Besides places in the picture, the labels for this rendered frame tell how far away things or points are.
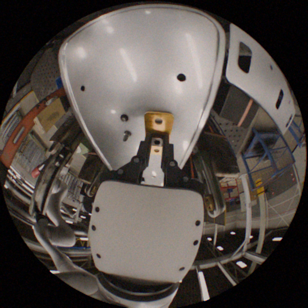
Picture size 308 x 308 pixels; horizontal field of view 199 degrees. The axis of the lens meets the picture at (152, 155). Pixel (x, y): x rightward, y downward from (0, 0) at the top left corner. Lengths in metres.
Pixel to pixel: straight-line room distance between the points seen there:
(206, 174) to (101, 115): 0.21
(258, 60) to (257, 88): 0.05
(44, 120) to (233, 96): 0.28
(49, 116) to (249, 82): 0.28
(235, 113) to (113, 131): 0.21
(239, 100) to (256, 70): 0.07
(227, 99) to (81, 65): 0.21
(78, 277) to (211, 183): 0.34
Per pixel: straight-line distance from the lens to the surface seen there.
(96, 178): 0.33
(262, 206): 7.35
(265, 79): 0.19
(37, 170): 0.29
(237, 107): 0.18
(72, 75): 0.17
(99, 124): 0.16
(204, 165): 0.18
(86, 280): 0.28
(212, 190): 0.17
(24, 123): 0.20
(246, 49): 0.61
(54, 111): 0.18
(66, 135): 0.21
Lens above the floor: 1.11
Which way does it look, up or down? 36 degrees down
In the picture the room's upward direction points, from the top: 171 degrees counter-clockwise
